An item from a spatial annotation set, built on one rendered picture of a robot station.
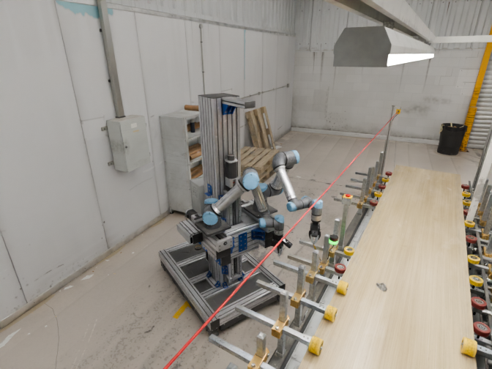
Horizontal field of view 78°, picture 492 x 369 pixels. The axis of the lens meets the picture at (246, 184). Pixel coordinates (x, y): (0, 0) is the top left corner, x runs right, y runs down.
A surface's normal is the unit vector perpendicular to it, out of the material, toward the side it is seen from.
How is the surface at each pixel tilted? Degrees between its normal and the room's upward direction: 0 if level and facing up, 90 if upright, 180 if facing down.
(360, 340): 0
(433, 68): 90
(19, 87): 90
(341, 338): 0
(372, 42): 90
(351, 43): 90
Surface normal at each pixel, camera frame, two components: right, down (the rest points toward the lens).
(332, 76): -0.43, 0.36
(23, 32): 0.90, 0.16
